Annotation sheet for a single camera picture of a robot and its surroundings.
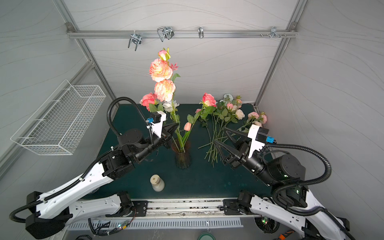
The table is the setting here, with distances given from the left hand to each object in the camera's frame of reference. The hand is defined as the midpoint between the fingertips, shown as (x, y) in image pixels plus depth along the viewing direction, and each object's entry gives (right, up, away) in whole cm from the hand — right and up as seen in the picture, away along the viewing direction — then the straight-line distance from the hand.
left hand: (178, 121), depth 60 cm
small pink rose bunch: (+27, 0, +46) cm, 54 cm away
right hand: (+16, -3, -13) cm, 21 cm away
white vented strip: (-27, -49, +9) cm, 56 cm away
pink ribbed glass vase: (-1, -15, +19) cm, 24 cm away
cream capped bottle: (-12, -32, +14) cm, 37 cm away
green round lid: (+12, -46, -1) cm, 47 cm away
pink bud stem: (+3, -4, +12) cm, 12 cm away
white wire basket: (-57, -2, +7) cm, 57 cm away
